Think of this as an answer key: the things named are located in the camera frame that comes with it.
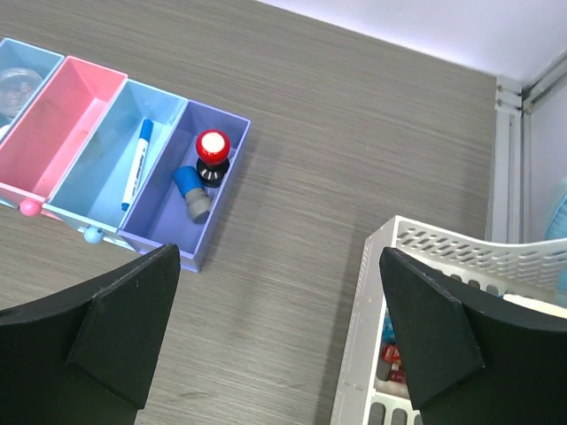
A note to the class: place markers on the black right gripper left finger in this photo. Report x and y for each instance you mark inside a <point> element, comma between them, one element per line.
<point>88,354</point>

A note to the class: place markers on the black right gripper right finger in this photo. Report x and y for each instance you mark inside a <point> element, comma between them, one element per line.
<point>471,357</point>

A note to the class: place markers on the blue white marker pen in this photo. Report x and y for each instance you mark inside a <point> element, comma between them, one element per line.
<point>137,167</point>

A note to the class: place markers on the blue grey glue stick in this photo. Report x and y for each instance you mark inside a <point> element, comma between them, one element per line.
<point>192,189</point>

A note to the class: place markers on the red cap black stamp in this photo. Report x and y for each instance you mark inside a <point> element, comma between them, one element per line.
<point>213,148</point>

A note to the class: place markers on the clear jar of paper clips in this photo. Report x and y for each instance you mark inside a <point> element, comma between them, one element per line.
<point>18,85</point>

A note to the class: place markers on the white plastic file rack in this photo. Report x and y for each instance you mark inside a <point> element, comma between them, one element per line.
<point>530,270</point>

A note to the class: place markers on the light blue bin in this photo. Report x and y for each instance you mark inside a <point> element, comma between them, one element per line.
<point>90,195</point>
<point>16,53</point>

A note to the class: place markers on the purple plastic bin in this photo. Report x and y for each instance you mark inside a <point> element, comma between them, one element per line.
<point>160,214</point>

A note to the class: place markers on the pink plastic bin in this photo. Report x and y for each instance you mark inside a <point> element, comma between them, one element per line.
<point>45,141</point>

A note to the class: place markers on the left light blue bin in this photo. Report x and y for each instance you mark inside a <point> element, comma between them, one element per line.
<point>16,53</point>

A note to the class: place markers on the aluminium rail frame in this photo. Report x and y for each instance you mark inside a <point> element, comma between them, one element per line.
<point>529,155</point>

